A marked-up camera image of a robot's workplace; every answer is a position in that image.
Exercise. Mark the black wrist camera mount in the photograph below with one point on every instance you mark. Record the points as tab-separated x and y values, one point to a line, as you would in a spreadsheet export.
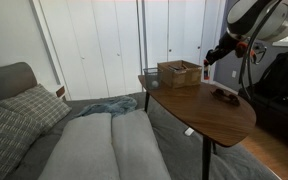
242	48

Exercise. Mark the white remote control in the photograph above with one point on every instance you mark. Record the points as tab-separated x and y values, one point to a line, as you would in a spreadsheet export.
189	131

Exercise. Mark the black leather bench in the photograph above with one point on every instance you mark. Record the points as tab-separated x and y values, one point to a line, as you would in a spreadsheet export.
277	116

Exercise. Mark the light grey long cushion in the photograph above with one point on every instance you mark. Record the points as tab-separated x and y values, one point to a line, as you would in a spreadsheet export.
80	150
134	146

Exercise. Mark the white wall outlet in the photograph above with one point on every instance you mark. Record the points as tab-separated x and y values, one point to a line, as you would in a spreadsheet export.
234	74

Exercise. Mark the black mesh pen cup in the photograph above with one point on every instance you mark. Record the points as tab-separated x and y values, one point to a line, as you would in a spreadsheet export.
153	76

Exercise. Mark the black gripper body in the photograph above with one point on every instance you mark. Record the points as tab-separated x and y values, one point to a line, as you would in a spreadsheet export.
226	45

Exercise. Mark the white closet divider post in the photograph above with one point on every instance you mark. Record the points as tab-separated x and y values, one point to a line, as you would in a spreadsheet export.
140	33

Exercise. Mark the dark brown sunglasses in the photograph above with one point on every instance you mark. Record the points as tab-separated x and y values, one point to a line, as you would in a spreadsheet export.
225	97

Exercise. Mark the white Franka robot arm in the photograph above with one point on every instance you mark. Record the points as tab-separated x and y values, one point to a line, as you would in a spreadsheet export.
260	16

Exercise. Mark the white bifold closet doors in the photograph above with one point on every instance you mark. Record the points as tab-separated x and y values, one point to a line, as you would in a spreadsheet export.
94	50

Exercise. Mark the brown cardboard box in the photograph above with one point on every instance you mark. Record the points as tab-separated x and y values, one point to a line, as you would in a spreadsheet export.
180	77

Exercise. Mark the dark wooden side table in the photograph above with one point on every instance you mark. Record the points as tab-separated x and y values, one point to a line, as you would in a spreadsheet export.
204	113

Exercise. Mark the black backpack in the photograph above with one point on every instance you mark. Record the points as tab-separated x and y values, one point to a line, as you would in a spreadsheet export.
284	73

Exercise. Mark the grey bed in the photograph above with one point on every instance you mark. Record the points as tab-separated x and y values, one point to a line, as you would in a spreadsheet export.
180	150

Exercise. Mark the small white ball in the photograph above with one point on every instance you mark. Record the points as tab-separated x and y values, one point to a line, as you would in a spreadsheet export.
155	84

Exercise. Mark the white nightstand wooden drawer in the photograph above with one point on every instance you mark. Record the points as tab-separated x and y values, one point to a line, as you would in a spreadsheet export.
60	91

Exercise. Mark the plaid grey throw pillow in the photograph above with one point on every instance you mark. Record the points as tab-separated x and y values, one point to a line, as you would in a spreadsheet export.
37	106
7	140

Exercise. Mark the crumpled blue cloth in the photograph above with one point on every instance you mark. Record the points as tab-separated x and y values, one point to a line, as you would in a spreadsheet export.
110	106

